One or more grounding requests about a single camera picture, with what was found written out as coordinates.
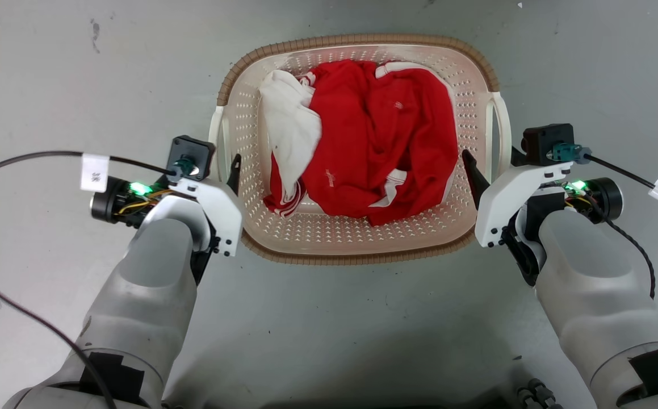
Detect black camera cable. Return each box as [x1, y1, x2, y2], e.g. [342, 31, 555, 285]
[0, 150, 177, 409]
[583, 153, 658, 215]

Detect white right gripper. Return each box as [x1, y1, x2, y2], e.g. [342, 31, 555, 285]
[462, 146, 625, 286]

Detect black left camera cable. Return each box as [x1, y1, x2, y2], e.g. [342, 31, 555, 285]
[0, 150, 177, 409]

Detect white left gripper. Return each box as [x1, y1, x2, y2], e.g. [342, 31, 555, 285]
[90, 153, 245, 285]

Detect thin twisted black cable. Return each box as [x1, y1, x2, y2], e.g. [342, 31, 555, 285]
[585, 196, 657, 300]

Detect white left cable label tag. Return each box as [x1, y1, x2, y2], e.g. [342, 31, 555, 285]
[80, 153, 110, 193]

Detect red garment with white trim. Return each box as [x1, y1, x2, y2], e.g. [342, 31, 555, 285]
[263, 59, 459, 227]

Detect cream plastic laundry basket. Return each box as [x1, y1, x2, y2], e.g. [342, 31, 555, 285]
[208, 33, 512, 266]

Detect black right camera cable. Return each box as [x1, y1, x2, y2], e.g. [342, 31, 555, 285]
[583, 153, 658, 215]

